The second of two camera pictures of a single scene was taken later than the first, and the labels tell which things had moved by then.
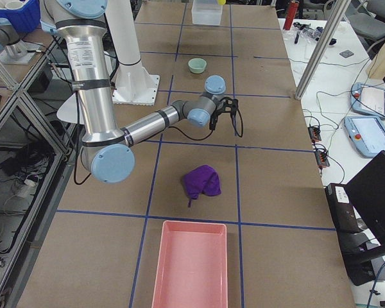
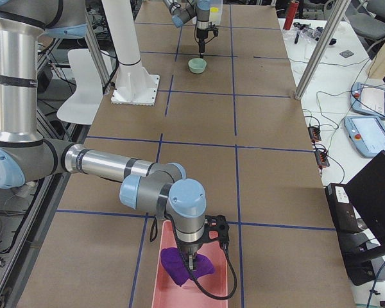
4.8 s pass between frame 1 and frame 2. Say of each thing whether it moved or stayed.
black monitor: stayed
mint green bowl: stayed
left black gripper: moved
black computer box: stayed
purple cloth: moved
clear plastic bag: stayed
